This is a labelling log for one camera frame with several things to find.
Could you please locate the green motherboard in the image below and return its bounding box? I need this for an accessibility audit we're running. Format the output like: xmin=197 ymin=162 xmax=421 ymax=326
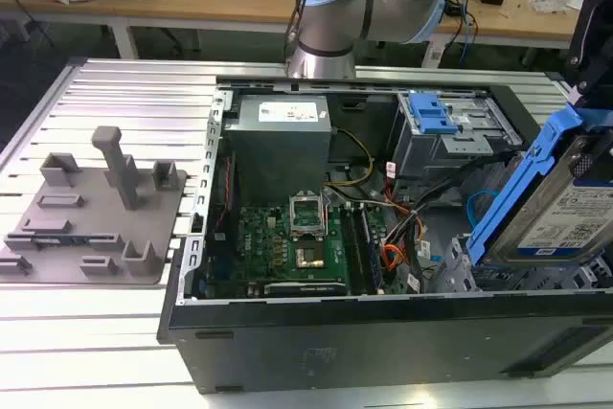
xmin=205 ymin=202 xmax=389 ymax=298

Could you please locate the blue hanging cable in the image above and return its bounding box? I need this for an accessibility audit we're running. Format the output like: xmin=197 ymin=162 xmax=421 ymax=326
xmin=458 ymin=0 xmax=479 ymax=55

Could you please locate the blue disk wire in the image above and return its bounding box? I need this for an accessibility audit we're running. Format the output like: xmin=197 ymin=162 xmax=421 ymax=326
xmin=465 ymin=191 xmax=502 ymax=238

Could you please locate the CPU socket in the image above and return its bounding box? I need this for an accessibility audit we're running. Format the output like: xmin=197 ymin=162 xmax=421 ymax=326
xmin=294 ymin=243 xmax=328 ymax=270

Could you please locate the long wooden desk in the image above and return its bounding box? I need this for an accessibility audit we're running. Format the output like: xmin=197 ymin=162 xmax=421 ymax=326
xmin=425 ymin=0 xmax=613 ymax=68

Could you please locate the black RAM slot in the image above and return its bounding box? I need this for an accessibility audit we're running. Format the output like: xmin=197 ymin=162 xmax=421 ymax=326
xmin=340 ymin=207 xmax=368 ymax=295
xmin=358 ymin=208 xmax=386 ymax=294

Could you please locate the black graphics card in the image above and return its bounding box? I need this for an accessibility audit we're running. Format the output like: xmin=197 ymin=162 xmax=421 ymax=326
xmin=247 ymin=279 xmax=349 ymax=300

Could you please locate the hard disk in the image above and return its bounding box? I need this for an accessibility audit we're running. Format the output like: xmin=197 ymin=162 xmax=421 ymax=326
xmin=466 ymin=106 xmax=613 ymax=267

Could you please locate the metal optical drive cage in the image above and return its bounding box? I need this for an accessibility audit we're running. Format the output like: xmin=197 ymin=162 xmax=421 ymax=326
xmin=390 ymin=90 xmax=524 ymax=181

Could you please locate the thin red wire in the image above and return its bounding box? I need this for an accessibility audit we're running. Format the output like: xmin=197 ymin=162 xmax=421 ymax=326
xmin=214 ymin=152 xmax=239 ymax=238

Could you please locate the grey plastic parts rack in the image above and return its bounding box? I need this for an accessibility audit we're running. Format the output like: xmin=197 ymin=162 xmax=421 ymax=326
xmin=0 ymin=125 xmax=189 ymax=285

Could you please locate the black wire bundle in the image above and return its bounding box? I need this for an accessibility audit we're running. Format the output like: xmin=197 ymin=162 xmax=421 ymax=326
xmin=382 ymin=149 xmax=523 ymax=295

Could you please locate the yellow and black power wire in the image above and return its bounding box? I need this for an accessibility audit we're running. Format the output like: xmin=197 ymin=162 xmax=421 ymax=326
xmin=324 ymin=127 xmax=375 ymax=189

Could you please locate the metal disk bay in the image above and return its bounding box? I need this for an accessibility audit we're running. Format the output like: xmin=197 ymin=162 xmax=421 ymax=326
xmin=428 ymin=234 xmax=613 ymax=296

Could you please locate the orange wire bundle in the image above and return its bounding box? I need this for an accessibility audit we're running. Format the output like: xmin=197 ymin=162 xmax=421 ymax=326
xmin=381 ymin=243 xmax=409 ymax=282

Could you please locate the blue plastic drive latch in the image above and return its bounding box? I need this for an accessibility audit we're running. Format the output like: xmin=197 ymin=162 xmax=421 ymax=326
xmin=408 ymin=91 xmax=462 ymax=137

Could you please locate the black open PC case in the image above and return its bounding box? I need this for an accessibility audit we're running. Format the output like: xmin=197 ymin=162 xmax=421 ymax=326
xmin=157 ymin=74 xmax=613 ymax=396

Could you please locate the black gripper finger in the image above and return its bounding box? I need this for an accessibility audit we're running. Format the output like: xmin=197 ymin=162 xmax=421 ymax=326
xmin=566 ymin=0 xmax=613 ymax=109

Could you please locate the RAM stick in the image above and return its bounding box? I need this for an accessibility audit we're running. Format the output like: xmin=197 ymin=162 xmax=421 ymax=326
xmin=5 ymin=233 xmax=120 ymax=245

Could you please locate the metal socket cover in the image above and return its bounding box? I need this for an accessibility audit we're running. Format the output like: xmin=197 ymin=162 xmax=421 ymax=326
xmin=288 ymin=191 xmax=328 ymax=240

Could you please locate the grey power supply unit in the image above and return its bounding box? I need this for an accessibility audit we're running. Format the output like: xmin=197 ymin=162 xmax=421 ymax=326
xmin=223 ymin=95 xmax=334 ymax=207

